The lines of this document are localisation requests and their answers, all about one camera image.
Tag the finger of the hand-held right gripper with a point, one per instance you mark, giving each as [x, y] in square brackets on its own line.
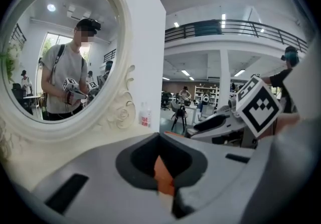
[220, 135]
[213, 122]

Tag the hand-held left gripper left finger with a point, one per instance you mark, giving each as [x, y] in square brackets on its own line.
[100, 187]

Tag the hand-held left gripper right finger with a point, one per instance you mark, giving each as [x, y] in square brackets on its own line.
[213, 193]

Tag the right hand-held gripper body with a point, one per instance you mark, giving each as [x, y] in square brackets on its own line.
[258, 110]

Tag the person's right forearm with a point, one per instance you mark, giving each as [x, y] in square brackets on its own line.
[288, 120]

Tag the dark chair black legs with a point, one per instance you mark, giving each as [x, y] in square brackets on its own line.
[180, 112]

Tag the clear plastic bottle red label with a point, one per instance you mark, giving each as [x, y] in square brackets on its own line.
[145, 118]

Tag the oval mirror white frame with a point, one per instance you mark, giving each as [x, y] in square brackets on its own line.
[35, 42]

